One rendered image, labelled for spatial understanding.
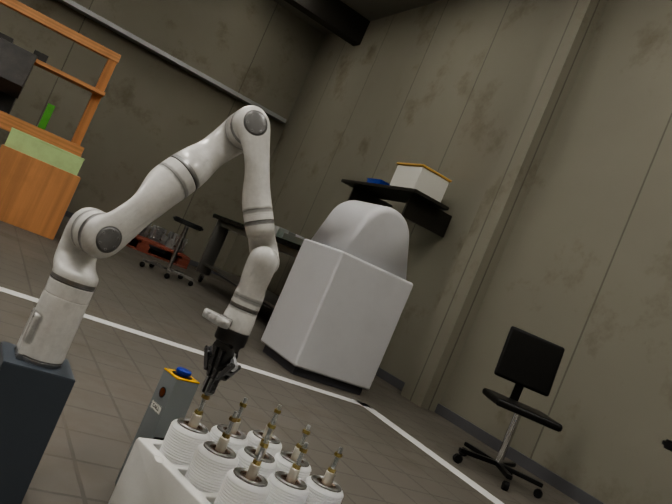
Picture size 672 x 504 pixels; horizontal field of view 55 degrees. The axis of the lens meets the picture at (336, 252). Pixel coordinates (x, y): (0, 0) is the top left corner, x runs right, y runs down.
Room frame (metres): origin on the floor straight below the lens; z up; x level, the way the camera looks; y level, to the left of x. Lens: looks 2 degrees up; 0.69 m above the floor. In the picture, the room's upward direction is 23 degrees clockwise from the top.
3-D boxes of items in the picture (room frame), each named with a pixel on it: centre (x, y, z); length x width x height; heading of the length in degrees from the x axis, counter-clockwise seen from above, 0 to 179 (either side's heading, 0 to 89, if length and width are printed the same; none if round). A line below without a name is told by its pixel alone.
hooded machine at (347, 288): (4.72, -0.19, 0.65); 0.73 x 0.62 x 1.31; 118
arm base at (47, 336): (1.35, 0.47, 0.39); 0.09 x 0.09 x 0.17; 29
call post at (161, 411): (1.66, 0.24, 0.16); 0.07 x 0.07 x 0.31; 45
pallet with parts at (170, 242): (9.23, 2.62, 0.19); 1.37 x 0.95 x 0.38; 119
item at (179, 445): (1.51, 0.15, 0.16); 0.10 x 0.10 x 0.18
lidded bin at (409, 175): (6.13, -0.47, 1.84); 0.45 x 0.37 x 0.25; 29
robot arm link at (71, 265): (1.35, 0.47, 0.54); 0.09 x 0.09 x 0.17; 50
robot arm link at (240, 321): (1.50, 0.16, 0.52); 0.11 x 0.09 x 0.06; 133
